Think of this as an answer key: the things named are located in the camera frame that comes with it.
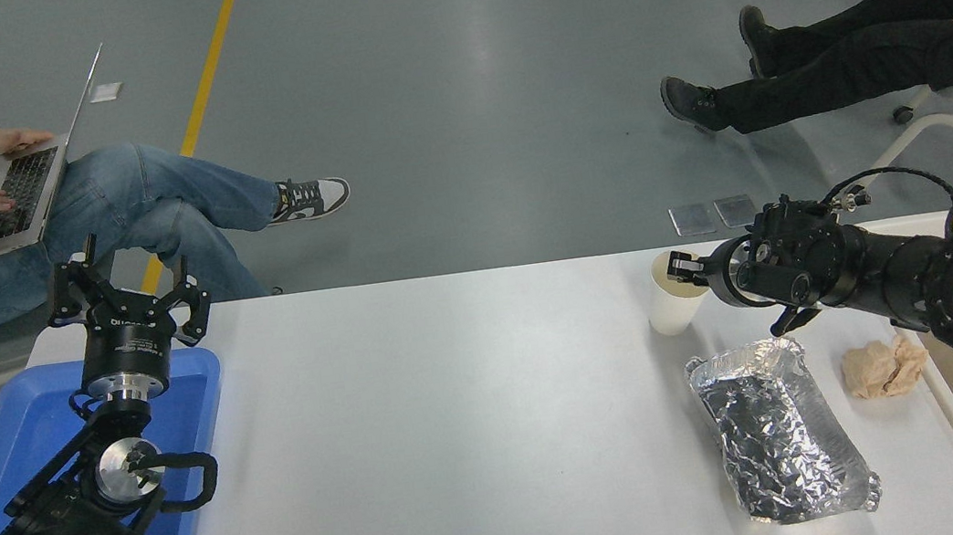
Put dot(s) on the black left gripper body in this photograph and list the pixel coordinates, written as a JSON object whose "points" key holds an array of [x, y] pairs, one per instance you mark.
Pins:
{"points": [[128, 346]]}

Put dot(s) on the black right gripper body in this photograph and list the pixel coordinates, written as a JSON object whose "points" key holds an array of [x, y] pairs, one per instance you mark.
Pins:
{"points": [[731, 275]]}

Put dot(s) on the white paper cup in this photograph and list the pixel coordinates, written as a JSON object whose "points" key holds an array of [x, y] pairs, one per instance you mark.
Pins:
{"points": [[671, 311]]}

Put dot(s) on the grey floor plate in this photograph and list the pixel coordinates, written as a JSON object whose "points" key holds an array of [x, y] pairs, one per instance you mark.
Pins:
{"points": [[692, 220], [735, 211]]}

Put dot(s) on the seated person with laptop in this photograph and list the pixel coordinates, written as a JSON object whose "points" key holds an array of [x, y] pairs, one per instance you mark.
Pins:
{"points": [[136, 202]]}

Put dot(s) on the silver laptop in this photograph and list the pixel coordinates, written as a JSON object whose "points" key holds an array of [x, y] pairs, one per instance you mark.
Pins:
{"points": [[16, 195]]}

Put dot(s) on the crumpled foil tray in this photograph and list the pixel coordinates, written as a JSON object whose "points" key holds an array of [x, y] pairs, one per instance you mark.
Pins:
{"points": [[774, 431]]}

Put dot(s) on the crumpled tan paper ball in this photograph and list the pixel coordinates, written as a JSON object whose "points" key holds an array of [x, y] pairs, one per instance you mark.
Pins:
{"points": [[881, 369]]}

